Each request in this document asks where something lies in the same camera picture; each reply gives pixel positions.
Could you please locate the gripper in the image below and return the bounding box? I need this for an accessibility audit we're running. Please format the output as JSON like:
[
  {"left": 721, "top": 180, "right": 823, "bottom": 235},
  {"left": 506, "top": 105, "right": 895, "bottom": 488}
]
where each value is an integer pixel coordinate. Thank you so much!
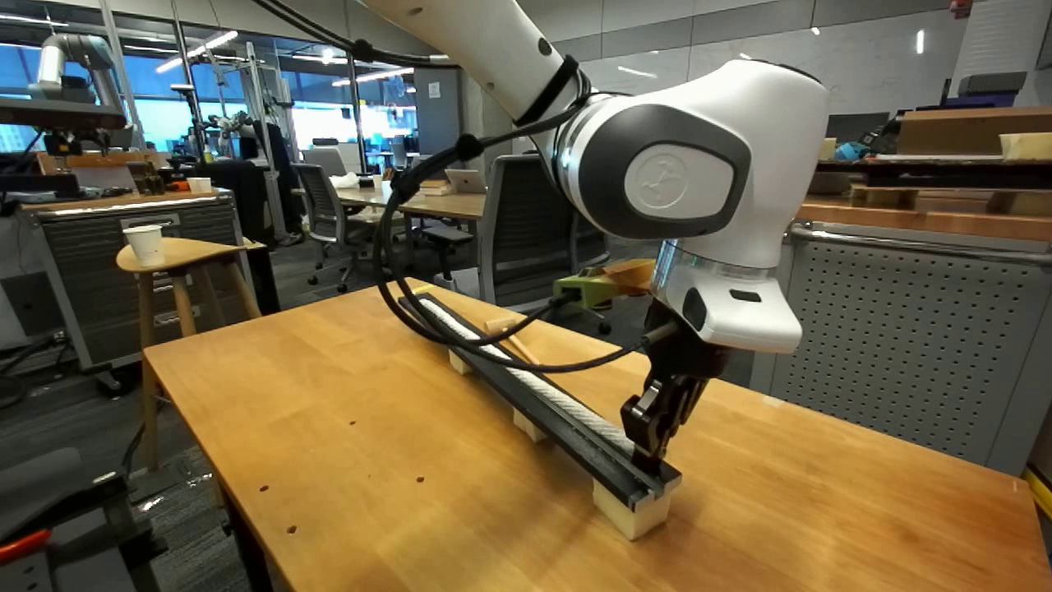
[{"left": 621, "top": 298, "right": 731, "bottom": 479}]

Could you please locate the brown wooden piece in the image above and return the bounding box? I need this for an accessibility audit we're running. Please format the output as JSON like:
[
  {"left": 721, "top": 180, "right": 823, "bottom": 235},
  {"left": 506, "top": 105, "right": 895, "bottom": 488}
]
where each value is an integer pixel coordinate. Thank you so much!
[{"left": 592, "top": 258, "right": 658, "bottom": 298}]

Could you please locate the green box-shaped object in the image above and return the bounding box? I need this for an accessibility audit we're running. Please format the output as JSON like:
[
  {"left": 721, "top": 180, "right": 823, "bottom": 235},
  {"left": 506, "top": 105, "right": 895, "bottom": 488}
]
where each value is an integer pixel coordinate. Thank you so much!
[{"left": 552, "top": 270, "right": 616, "bottom": 312}]

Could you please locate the wooden stick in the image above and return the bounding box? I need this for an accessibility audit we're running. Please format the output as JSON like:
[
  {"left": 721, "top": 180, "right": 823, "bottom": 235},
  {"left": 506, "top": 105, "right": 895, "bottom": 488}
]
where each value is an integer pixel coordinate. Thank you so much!
[{"left": 484, "top": 316, "right": 541, "bottom": 368}]

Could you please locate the grey mesh office chair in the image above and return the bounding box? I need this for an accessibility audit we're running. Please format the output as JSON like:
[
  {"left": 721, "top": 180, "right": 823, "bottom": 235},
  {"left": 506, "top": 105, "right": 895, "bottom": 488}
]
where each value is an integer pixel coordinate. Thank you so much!
[
  {"left": 291, "top": 162, "right": 372, "bottom": 294},
  {"left": 478, "top": 154, "right": 614, "bottom": 335}
]

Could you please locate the grey perforated cabinet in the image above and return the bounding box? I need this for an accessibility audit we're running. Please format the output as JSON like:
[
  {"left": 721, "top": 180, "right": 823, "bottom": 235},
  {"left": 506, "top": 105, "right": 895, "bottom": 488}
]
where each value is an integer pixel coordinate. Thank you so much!
[{"left": 750, "top": 197, "right": 1052, "bottom": 479}]

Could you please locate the black office chair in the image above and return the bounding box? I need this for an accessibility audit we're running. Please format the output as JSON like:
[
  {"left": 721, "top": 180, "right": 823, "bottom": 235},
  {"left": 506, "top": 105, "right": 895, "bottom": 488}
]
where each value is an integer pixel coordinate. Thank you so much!
[{"left": 421, "top": 220, "right": 479, "bottom": 282}]

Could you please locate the wooden table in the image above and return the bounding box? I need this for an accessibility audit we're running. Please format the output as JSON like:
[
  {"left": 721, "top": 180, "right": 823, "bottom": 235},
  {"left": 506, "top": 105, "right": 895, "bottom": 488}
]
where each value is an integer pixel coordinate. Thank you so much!
[{"left": 333, "top": 184, "right": 487, "bottom": 249}]

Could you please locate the dark monitor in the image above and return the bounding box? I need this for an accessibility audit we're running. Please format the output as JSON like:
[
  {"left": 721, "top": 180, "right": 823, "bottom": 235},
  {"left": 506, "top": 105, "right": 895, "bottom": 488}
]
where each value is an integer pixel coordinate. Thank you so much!
[{"left": 825, "top": 111, "right": 893, "bottom": 154}]

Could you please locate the stack of wooden planks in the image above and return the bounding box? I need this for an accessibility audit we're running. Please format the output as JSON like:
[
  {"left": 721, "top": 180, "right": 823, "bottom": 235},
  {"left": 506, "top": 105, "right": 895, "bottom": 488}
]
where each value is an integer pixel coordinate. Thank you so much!
[{"left": 810, "top": 156, "right": 1052, "bottom": 218}]

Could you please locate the cardboard box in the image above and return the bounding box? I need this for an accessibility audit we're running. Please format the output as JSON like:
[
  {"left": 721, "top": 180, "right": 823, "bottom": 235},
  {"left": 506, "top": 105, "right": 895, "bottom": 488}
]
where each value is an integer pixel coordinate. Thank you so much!
[{"left": 896, "top": 107, "right": 1052, "bottom": 159}]

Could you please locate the wooden stool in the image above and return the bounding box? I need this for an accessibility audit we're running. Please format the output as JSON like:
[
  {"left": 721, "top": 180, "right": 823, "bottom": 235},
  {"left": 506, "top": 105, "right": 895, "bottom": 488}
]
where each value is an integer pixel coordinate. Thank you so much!
[{"left": 115, "top": 236, "right": 268, "bottom": 471}]

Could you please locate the black rail platform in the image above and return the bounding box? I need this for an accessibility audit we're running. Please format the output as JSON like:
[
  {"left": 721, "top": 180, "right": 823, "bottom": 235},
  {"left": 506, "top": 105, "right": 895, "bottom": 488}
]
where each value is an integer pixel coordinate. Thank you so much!
[{"left": 398, "top": 291, "right": 683, "bottom": 512}]

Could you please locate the white rope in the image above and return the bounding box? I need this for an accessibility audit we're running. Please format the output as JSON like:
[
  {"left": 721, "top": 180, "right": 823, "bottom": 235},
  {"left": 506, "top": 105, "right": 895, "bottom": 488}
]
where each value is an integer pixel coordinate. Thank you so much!
[{"left": 418, "top": 298, "right": 639, "bottom": 452}]

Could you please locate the red handled tool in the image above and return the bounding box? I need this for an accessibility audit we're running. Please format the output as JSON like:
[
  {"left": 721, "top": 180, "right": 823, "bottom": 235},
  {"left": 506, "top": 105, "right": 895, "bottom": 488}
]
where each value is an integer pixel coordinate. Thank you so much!
[{"left": 0, "top": 529, "right": 53, "bottom": 566}]

